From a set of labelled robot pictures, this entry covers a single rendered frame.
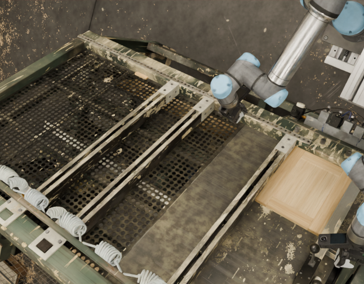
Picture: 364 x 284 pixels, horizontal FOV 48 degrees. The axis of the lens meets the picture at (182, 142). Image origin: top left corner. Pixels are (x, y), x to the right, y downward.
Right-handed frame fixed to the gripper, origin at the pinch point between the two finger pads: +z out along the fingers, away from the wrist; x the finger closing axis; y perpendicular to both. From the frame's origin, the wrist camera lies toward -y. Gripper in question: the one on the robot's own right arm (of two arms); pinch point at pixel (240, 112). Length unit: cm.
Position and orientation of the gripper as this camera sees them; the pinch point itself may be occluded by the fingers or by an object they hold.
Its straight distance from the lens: 174.9
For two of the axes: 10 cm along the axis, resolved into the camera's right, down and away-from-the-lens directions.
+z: 3.1, 2.7, 9.1
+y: -5.3, 8.5, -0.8
